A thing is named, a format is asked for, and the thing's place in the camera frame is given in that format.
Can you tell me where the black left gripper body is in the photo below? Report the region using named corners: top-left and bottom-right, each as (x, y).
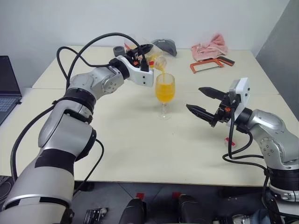
top-left (126, 48), bottom-right (144, 68)

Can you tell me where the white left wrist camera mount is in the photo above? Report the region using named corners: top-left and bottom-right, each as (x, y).
top-left (116, 55), bottom-right (155, 88)

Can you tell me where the grey partition panel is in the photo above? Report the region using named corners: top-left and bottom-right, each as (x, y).
top-left (254, 14), bottom-right (299, 100)

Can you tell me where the clear bottle with orange drink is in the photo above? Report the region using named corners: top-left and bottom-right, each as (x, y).
top-left (123, 37), bottom-right (168, 72)

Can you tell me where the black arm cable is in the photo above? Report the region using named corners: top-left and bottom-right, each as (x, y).
top-left (221, 108), bottom-right (281, 217)
top-left (10, 32), bottom-right (150, 194)

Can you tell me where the white floor cable bundle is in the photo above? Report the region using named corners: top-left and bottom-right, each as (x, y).
top-left (0, 175), bottom-right (13, 204)

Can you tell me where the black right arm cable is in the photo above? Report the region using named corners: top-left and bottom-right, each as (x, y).
top-left (221, 108), bottom-right (281, 217)

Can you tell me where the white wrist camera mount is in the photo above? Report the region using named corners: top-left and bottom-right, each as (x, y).
top-left (228, 77), bottom-right (251, 128)
top-left (116, 55), bottom-right (155, 88)

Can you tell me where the clear wine glass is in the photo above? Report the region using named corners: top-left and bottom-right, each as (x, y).
top-left (155, 73), bottom-right (176, 121)

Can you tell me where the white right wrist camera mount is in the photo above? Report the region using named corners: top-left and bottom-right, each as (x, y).
top-left (228, 77), bottom-right (251, 128)

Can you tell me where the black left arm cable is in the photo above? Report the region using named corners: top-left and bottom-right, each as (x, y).
top-left (10, 32), bottom-right (150, 194)

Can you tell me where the black round container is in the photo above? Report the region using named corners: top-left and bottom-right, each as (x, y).
top-left (113, 46), bottom-right (126, 57)

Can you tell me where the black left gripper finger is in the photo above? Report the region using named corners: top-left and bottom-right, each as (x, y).
top-left (137, 43), bottom-right (155, 54)

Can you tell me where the dark laptop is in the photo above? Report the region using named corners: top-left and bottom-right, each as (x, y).
top-left (0, 55), bottom-right (23, 126)

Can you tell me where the pink towel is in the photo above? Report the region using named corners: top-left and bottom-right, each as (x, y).
top-left (191, 33), bottom-right (228, 62)

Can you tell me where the dark rounded shape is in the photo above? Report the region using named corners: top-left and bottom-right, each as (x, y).
top-left (119, 197), bottom-right (148, 224)
top-left (178, 195), bottom-right (209, 224)

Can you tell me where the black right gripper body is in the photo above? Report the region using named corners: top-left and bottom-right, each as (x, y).
top-left (216, 93), bottom-right (235, 124)

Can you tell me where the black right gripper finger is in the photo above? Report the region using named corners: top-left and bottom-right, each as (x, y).
top-left (186, 104), bottom-right (219, 128)
top-left (198, 87), bottom-right (228, 101)

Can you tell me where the white shoe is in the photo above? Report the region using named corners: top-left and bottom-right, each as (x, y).
top-left (231, 213), bottom-right (252, 224)

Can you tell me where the small black device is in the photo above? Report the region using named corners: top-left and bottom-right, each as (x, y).
top-left (83, 207), bottom-right (109, 224)

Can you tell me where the orange hacksaw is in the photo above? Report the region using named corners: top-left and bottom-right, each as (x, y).
top-left (190, 56), bottom-right (235, 74)

